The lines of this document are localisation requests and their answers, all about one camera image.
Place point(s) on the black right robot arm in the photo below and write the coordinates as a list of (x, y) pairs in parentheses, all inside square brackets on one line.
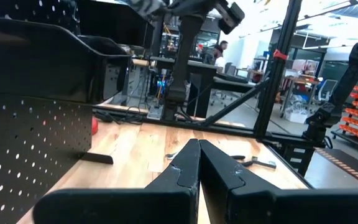
[(185, 62)]

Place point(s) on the black desk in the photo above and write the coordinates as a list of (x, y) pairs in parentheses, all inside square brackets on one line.
[(197, 71)]

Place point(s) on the black power adapter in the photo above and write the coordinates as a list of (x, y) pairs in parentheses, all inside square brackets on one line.
[(104, 115)]

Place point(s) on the silver folding utility knife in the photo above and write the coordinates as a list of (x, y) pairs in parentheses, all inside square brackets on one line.
[(264, 163)]

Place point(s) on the red desk lamp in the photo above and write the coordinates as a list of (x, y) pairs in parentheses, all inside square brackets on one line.
[(94, 126)]

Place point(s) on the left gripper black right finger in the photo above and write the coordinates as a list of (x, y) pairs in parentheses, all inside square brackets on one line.
[(259, 205)]

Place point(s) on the white box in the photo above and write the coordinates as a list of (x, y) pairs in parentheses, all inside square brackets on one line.
[(297, 116)]

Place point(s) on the person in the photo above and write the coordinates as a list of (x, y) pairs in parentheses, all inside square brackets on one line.
[(224, 45), (219, 60)]

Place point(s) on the black ramp orange stripes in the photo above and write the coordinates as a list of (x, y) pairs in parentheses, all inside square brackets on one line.
[(346, 165)]

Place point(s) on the silver combination wrench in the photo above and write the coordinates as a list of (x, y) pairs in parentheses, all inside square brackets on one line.
[(171, 155)]

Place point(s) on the black perforated pegboard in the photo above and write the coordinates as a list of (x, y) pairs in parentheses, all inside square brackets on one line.
[(26, 155)]

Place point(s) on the red clip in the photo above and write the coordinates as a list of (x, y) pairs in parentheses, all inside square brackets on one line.
[(280, 55)]

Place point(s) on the white office chair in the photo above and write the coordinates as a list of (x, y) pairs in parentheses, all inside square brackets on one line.
[(326, 90)]

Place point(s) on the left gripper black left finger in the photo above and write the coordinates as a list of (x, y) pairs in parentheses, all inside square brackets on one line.
[(166, 205)]

